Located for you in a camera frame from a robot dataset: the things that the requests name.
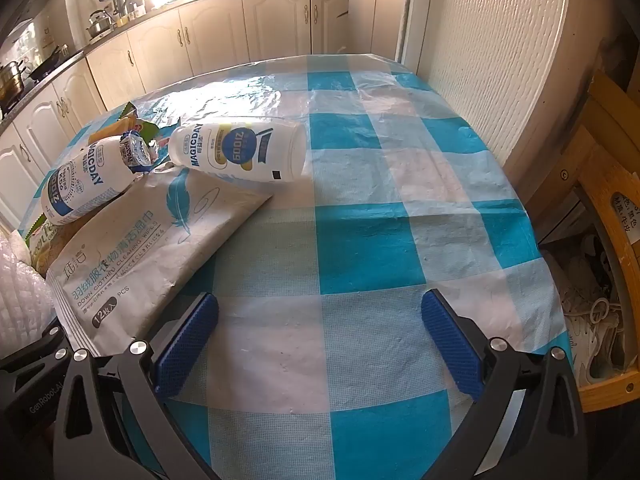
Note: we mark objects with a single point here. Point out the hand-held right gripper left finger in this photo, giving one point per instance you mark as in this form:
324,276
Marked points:
185,345

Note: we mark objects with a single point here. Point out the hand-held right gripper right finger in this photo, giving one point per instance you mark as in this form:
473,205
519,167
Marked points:
450,345

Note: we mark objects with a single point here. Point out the grey wet wipes packet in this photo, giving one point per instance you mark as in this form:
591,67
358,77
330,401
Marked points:
150,240

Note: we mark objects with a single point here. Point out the white plastic drink bottle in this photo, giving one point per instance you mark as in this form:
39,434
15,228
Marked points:
75,185
235,147

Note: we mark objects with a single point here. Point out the clear bubble wrap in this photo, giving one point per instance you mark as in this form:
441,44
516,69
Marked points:
20,290

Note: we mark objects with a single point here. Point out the white sneakers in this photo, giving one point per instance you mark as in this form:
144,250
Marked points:
592,330

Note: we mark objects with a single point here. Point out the blue checked tablecloth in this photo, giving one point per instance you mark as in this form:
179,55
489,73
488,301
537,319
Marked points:
350,240

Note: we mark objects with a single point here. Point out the wooden shelf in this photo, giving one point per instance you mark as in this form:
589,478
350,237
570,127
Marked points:
607,185

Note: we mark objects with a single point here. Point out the black frying pan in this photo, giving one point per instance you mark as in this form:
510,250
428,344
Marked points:
47,67

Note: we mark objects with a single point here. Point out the white kitchen base cabinets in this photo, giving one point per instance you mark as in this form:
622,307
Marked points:
210,35

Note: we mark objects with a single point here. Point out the steel cooking pot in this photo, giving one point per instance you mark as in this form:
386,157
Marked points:
10,82

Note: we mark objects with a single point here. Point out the steel kettle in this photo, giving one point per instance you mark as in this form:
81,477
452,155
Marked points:
100,24

